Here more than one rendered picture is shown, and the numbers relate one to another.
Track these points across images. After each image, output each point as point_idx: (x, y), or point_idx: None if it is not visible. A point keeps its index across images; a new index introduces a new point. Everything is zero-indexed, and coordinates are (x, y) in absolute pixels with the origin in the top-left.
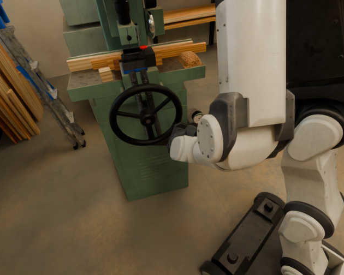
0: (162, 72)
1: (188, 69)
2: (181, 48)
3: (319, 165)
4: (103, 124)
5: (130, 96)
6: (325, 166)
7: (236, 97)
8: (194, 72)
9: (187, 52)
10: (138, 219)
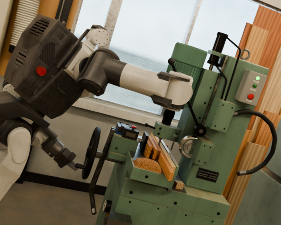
0: (129, 152)
1: (131, 160)
2: (164, 162)
3: None
4: (113, 166)
5: (95, 130)
6: None
7: None
8: (130, 167)
9: (150, 159)
10: None
